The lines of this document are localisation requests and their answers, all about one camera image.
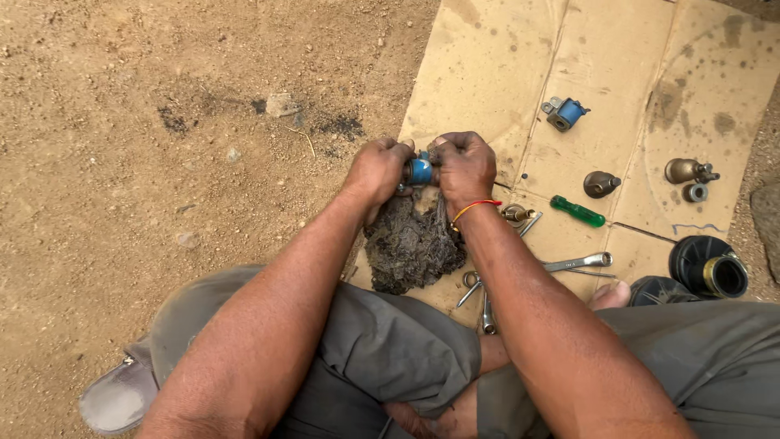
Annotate person's right hand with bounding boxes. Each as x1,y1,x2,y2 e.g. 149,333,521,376
426,131,498,220

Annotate person's left hand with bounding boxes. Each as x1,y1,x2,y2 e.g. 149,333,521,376
342,137,418,227

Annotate grey rag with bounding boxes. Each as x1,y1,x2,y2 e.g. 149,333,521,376
364,186,468,296

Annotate red and yellow wrist thread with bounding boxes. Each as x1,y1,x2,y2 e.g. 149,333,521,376
450,199,503,233

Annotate small brass plunger fitting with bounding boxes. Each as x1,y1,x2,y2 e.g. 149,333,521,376
501,204,537,229

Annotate grey stone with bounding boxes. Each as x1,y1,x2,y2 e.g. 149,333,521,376
266,92,302,119

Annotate flattened brown cardboard sheet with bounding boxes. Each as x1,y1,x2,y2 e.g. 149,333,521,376
345,0,780,330

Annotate brass bell-shaped fitting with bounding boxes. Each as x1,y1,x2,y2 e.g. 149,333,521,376
583,171,622,200

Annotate silver socket wrench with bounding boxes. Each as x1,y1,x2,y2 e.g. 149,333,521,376
540,252,614,273

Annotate person's grey trousers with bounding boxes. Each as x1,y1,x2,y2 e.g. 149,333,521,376
149,263,780,439

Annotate brass valve fitting with stem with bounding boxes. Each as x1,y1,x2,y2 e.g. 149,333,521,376
664,158,721,185

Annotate black rubber diaphragm cover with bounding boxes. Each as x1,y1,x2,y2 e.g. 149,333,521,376
629,276,702,307

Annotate black round horn with brass rim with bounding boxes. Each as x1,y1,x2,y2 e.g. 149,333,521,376
668,235,750,300

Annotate grey sandal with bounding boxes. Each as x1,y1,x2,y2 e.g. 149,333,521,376
78,334,160,436

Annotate blue solenoid coil with bracket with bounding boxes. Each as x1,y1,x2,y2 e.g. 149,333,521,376
541,96,591,133

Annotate silver ring spanner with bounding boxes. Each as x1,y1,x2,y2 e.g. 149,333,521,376
456,271,483,309

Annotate green-handled screwdriver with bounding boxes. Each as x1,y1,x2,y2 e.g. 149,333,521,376
550,194,607,229

